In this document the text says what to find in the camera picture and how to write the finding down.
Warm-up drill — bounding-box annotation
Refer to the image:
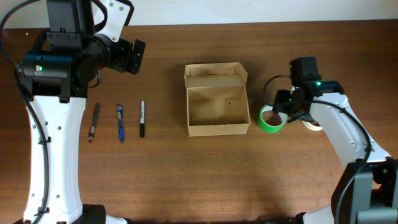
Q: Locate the beige masking tape roll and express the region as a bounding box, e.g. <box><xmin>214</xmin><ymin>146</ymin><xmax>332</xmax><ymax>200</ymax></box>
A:
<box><xmin>302</xmin><ymin>121</ymin><xmax>323</xmax><ymax>131</ymax></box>

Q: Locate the green tape roll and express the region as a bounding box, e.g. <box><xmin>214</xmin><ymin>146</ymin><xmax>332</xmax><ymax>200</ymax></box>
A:
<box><xmin>257</xmin><ymin>105</ymin><xmax>288</xmax><ymax>133</ymax></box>

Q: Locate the black white marker pen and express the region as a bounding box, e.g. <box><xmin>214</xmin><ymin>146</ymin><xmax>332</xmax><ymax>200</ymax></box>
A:
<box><xmin>139</xmin><ymin>100</ymin><xmax>146</xmax><ymax>138</ymax></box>

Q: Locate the blue ballpoint pen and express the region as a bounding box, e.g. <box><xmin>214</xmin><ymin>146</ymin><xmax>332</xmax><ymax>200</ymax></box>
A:
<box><xmin>116</xmin><ymin>104</ymin><xmax>124</xmax><ymax>143</ymax></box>

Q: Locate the black gel pen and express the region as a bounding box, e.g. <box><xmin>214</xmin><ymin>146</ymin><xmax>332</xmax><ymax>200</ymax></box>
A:
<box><xmin>88</xmin><ymin>103</ymin><xmax>100</xmax><ymax>142</ymax></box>

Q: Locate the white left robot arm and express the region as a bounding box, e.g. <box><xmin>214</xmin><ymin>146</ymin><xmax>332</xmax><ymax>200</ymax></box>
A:
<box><xmin>15</xmin><ymin>1</ymin><xmax>146</xmax><ymax>223</ymax></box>

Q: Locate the brown cardboard box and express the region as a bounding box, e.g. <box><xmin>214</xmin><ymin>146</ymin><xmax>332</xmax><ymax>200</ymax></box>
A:
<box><xmin>184</xmin><ymin>62</ymin><xmax>251</xmax><ymax>137</ymax></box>

